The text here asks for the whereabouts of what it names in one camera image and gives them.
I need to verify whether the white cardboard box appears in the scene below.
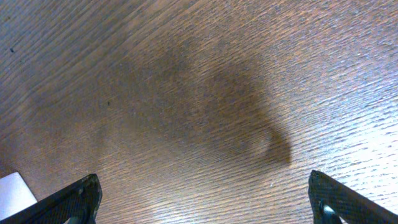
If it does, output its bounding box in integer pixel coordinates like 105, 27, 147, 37
0, 172, 37, 220

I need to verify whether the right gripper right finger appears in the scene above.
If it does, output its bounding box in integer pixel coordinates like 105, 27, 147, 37
308, 170, 397, 224

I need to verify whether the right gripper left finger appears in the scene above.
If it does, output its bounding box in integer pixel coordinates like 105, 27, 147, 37
1, 174, 103, 224

